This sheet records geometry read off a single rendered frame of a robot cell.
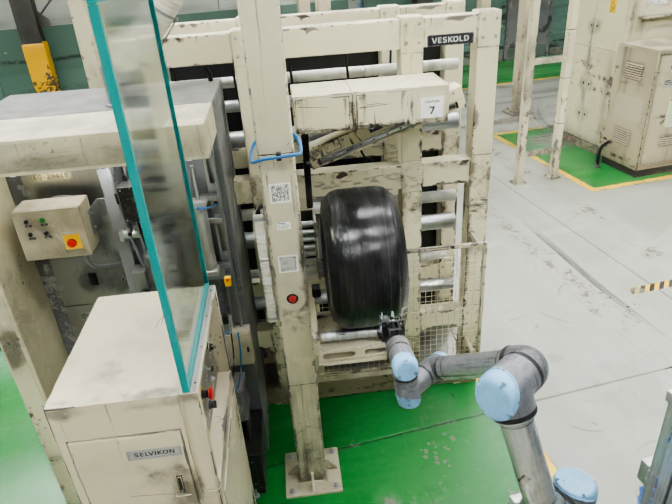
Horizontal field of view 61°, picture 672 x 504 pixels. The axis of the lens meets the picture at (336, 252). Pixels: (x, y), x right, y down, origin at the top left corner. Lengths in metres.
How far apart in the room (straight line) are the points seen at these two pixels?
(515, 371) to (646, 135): 5.15
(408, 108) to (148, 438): 1.48
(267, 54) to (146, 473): 1.31
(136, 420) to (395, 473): 1.63
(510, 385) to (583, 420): 1.94
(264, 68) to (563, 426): 2.35
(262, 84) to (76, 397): 1.09
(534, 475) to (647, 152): 5.24
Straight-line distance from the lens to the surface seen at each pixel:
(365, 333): 2.30
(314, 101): 2.24
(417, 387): 1.80
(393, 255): 2.03
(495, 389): 1.48
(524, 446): 1.58
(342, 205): 2.10
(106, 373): 1.75
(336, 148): 2.43
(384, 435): 3.16
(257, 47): 1.93
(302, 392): 2.56
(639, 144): 6.50
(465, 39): 2.63
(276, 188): 2.05
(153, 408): 1.64
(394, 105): 2.28
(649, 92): 6.37
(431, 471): 3.01
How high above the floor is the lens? 2.28
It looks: 28 degrees down
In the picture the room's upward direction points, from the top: 4 degrees counter-clockwise
